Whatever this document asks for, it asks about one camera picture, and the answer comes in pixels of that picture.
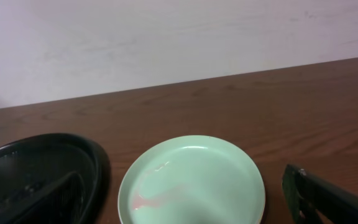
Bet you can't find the mint green plate top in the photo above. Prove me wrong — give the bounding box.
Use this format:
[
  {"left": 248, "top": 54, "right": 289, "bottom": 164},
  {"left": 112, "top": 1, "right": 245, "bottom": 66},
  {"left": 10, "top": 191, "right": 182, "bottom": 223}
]
[{"left": 117, "top": 135, "right": 266, "bottom": 224}]

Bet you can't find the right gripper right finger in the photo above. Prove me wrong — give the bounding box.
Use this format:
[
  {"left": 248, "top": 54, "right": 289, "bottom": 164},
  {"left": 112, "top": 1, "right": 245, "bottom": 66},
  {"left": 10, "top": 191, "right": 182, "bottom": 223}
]
[{"left": 282, "top": 164, "right": 358, "bottom": 224}]

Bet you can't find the round black tray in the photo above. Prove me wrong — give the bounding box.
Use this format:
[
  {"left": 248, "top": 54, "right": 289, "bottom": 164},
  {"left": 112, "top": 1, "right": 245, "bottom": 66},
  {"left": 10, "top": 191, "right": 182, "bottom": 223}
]
[{"left": 0, "top": 133, "right": 111, "bottom": 223}]

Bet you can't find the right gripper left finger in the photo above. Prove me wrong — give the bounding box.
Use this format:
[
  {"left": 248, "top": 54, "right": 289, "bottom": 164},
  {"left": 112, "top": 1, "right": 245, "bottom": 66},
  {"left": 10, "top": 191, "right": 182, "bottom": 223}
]
[{"left": 0, "top": 172, "right": 85, "bottom": 224}]

